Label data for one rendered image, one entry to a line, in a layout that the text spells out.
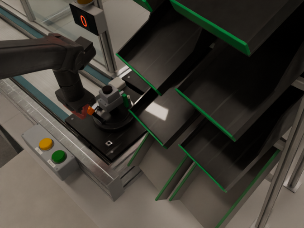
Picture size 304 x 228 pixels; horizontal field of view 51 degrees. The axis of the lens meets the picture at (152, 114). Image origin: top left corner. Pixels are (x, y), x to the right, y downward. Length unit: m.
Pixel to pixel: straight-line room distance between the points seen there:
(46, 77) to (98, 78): 0.24
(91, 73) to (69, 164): 0.40
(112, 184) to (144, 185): 0.12
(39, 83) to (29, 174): 0.39
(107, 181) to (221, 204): 0.33
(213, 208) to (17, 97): 0.80
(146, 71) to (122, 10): 1.18
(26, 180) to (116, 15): 0.96
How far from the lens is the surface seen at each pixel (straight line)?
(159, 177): 0.85
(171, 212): 0.97
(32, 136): 1.10
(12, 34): 1.69
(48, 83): 1.33
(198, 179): 0.80
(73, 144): 1.04
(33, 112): 1.17
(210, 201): 0.79
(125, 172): 0.95
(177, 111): 0.69
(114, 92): 0.96
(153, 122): 0.71
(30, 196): 1.10
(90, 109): 0.94
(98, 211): 1.00
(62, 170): 1.00
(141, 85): 1.12
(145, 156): 0.88
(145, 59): 0.60
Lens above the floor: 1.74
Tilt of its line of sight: 49 degrees down
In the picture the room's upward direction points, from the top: 8 degrees counter-clockwise
